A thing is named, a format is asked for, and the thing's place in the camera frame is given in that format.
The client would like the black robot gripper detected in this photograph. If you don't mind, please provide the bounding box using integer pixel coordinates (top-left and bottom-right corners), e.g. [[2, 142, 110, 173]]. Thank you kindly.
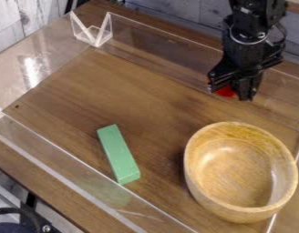
[[208, 17, 286, 101]]

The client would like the red plush strawberry toy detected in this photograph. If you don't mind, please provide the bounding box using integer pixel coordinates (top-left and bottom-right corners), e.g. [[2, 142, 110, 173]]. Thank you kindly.
[[215, 86, 236, 97]]

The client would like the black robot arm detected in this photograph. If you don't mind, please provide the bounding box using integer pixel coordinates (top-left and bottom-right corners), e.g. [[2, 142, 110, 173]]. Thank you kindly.
[[208, 0, 287, 101]]

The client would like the wooden bowl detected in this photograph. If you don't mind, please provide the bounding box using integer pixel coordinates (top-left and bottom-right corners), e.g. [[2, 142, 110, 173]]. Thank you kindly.
[[183, 122, 298, 223]]

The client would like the green rectangular block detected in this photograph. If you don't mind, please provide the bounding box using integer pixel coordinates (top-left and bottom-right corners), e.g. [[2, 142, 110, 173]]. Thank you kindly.
[[97, 125, 141, 185]]

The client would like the black clamp with screw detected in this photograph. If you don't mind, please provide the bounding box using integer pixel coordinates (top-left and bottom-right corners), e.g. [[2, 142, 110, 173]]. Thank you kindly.
[[19, 203, 61, 233]]

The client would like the clear acrylic back wall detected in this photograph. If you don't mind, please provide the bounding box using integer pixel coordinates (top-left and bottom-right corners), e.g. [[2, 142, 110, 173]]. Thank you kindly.
[[101, 12, 299, 128]]

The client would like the clear acrylic wall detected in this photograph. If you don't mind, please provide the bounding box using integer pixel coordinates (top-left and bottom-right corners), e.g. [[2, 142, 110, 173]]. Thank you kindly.
[[0, 113, 197, 233], [101, 12, 299, 128]]

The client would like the clear acrylic corner bracket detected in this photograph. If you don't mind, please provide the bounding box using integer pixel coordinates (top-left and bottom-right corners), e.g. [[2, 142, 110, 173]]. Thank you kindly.
[[69, 12, 113, 47]]

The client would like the clear acrylic front wall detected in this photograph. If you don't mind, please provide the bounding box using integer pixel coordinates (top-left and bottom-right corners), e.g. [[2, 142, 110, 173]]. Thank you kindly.
[[0, 113, 197, 233]]

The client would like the black cable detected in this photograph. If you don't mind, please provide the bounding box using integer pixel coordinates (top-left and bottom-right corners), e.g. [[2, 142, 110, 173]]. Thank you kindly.
[[0, 207, 33, 233]]

